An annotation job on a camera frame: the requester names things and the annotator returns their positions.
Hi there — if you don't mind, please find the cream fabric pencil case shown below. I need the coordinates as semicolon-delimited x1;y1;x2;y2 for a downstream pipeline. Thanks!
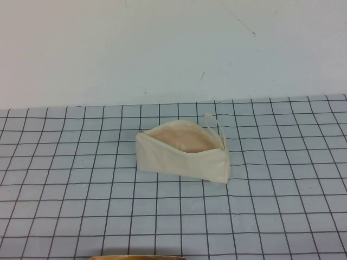
135;112;230;184

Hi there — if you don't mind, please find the blue checked tablecloth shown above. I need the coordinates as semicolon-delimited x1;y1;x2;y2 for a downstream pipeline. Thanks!
0;93;347;260

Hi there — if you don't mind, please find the tan curved object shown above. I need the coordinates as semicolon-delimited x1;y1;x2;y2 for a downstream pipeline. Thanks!
89;255;188;260

